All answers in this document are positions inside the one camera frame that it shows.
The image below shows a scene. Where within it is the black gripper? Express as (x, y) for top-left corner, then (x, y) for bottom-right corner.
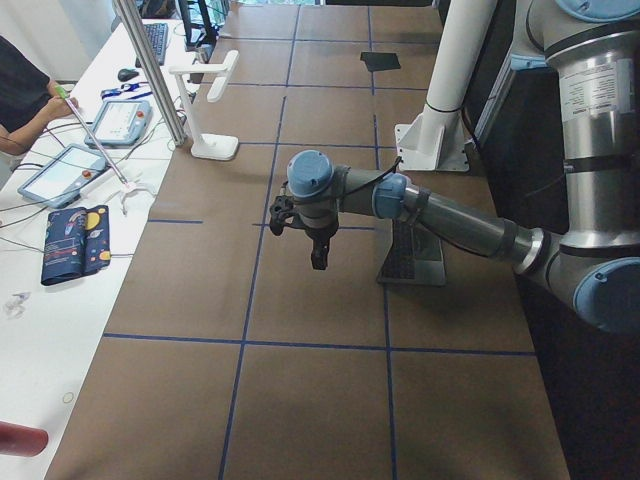
(300, 215), (339, 270)

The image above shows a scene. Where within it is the grey laptop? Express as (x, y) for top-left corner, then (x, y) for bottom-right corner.
(377, 220), (446, 287)

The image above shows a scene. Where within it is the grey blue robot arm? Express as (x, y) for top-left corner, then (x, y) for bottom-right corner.
(269, 1), (639, 334)

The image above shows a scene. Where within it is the white desk lamp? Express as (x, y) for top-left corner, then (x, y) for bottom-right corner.
(169, 50), (239, 161)

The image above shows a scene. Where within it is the black mouse pad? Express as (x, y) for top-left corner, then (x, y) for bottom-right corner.
(360, 51), (401, 73)

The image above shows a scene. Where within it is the black computer mouse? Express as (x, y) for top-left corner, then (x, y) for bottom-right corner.
(117, 68), (139, 83)

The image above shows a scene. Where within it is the metal grabber stick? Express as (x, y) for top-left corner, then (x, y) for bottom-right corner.
(54, 86), (157, 216)

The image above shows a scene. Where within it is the upper teach pendant tablet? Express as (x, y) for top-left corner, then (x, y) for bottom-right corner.
(90, 99), (151, 148)

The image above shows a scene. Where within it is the teach pendant tablet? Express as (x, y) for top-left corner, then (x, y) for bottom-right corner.
(18, 144), (108, 209)
(90, 99), (151, 148)

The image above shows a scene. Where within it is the dark blue space pouch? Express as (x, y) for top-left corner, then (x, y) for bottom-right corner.
(40, 205), (111, 286)

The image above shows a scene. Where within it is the lower teach pendant tablet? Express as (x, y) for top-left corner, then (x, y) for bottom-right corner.
(18, 144), (108, 209)

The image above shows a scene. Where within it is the black keyboard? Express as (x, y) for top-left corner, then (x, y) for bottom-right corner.
(143, 22), (169, 66)

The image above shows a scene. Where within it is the person in black shirt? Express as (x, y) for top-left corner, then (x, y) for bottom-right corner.
(1, 37), (72, 156)

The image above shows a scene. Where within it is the red cylinder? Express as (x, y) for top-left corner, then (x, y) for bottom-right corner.
(0, 421), (49, 457)

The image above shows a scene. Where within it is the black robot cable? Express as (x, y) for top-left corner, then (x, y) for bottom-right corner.
(344, 155), (404, 201)

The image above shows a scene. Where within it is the blue lanyard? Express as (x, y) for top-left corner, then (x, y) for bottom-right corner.
(101, 82), (154, 100)

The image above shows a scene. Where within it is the aluminium frame post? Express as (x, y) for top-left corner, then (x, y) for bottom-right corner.
(113, 0), (187, 147)

